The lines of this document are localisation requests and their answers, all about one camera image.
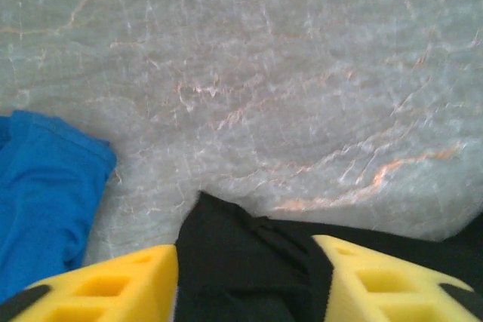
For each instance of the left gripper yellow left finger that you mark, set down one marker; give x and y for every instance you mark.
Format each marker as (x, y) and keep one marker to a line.
(113, 292)

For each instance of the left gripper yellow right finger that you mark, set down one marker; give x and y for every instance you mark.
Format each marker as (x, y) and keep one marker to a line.
(377, 292)

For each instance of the black t-shirt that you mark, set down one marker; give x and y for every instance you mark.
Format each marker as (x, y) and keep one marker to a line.
(245, 261)

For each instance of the blue folded t-shirt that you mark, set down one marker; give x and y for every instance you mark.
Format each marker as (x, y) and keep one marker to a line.
(45, 186)

